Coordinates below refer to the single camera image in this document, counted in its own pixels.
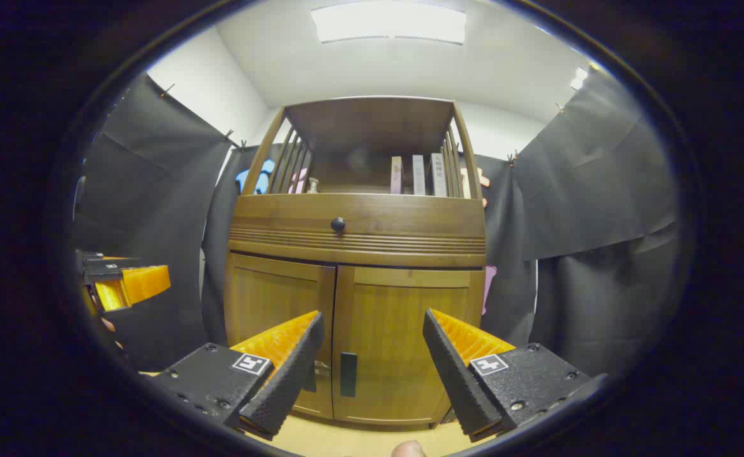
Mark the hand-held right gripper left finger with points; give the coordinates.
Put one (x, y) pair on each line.
(289, 381)

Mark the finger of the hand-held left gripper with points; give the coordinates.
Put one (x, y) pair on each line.
(137, 284)

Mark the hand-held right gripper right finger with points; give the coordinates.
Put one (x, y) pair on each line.
(458, 381)

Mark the wooden shoe cabinet door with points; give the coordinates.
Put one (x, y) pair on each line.
(264, 298)
(385, 311)

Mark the wooden double-door shoe cabinet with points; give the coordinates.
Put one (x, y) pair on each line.
(359, 209)

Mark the black round drawer knob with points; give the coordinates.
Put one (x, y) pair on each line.
(338, 224)

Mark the grey book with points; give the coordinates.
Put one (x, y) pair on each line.
(418, 176)

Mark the black backdrop cloth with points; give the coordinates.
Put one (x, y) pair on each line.
(600, 190)

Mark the small ceiling light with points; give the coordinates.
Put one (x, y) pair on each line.
(579, 79)

